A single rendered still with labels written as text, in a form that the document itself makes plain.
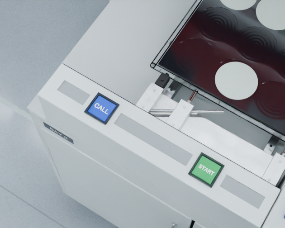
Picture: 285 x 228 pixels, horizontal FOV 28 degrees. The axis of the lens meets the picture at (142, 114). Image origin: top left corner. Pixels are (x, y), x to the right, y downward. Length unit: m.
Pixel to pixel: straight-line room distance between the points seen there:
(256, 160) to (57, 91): 0.47
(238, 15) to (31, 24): 1.27
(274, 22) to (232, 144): 0.33
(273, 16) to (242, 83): 0.21
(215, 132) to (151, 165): 0.19
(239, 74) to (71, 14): 1.30
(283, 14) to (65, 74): 0.56
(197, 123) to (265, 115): 0.15
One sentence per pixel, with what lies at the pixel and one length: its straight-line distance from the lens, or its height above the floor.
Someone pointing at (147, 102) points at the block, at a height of 0.91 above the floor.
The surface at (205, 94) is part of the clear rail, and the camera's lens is 1.32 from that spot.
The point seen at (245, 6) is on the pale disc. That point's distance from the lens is 1.46.
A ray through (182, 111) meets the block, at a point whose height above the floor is 0.91.
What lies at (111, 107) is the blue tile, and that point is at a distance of 1.23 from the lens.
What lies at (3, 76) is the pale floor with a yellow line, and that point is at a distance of 2.41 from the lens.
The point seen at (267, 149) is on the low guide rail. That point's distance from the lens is 1.35.
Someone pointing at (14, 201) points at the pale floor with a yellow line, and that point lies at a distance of 2.21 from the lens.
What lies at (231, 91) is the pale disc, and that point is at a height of 0.90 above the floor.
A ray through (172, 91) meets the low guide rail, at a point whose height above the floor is 0.85.
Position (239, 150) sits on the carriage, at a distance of 1.30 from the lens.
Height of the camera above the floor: 2.08
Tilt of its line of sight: 66 degrees down
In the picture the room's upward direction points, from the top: 1 degrees clockwise
